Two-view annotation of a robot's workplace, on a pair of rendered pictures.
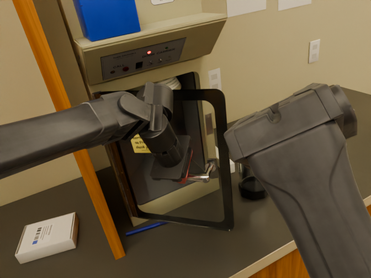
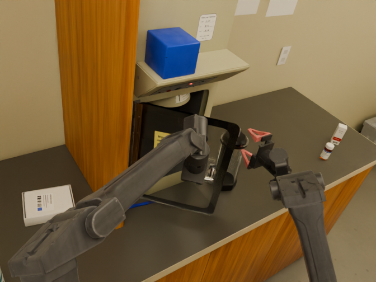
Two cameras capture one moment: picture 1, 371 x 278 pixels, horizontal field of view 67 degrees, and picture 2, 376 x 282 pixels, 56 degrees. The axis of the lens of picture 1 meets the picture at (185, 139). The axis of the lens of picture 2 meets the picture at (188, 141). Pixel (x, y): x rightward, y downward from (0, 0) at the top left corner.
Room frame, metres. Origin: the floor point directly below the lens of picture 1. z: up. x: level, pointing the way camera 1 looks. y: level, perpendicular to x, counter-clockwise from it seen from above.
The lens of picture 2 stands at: (-0.20, 0.32, 1.95)
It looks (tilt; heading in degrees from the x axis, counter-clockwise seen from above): 38 degrees down; 340
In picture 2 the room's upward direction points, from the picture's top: 12 degrees clockwise
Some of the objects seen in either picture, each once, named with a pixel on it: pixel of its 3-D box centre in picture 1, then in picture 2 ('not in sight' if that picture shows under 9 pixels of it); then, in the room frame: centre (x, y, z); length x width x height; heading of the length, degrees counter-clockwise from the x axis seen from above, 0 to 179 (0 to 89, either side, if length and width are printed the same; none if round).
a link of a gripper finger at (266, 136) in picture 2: not in sight; (256, 139); (0.65, -0.24, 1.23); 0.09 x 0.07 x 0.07; 21
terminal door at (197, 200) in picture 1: (169, 166); (179, 164); (0.58, 0.05, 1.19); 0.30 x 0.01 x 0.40; 68
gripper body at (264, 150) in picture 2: not in sight; (267, 159); (0.58, -0.26, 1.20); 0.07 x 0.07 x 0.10; 21
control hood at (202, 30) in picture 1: (155, 49); (193, 79); (0.65, 0.03, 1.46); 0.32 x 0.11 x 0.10; 112
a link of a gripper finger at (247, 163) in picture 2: not in sight; (251, 154); (0.65, -0.24, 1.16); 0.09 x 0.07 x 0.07; 21
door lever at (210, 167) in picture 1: (193, 172); (200, 174); (0.53, -0.01, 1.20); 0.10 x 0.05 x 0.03; 68
